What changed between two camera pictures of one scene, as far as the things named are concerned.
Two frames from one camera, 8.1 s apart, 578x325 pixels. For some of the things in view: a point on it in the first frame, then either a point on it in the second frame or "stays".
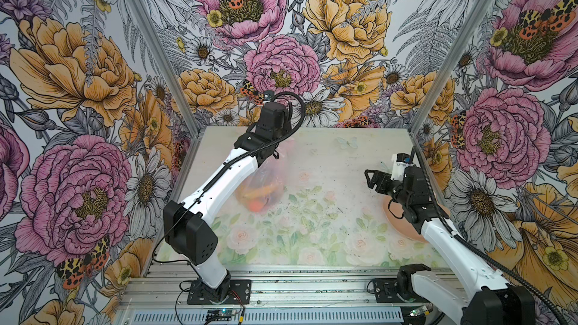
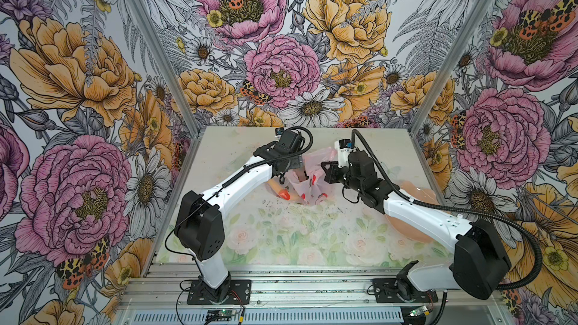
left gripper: [287, 124] → [296, 163]
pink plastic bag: [266, 186] → [308, 178]
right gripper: [375, 179] → [330, 175]
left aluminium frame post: [157, 50] stays
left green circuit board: [220, 314] stays
